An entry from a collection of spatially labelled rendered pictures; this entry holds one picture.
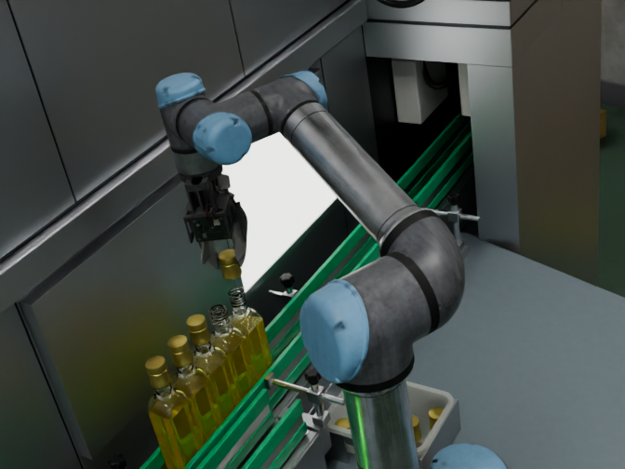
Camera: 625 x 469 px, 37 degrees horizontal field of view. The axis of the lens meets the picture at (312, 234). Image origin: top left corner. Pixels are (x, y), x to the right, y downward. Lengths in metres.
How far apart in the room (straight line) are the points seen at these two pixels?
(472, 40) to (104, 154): 0.95
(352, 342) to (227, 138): 0.39
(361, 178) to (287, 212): 0.76
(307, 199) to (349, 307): 0.99
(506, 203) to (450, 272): 1.17
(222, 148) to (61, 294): 0.38
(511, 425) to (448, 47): 0.87
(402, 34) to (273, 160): 0.49
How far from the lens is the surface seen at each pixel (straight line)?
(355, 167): 1.29
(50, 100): 1.50
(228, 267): 1.63
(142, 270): 1.66
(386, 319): 1.13
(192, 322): 1.61
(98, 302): 1.60
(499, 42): 2.15
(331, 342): 1.12
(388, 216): 1.24
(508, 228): 2.38
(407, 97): 2.45
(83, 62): 1.54
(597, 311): 2.19
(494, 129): 2.25
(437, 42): 2.21
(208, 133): 1.33
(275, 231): 2.00
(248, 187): 1.89
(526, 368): 2.04
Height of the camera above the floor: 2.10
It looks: 32 degrees down
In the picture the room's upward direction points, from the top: 10 degrees counter-clockwise
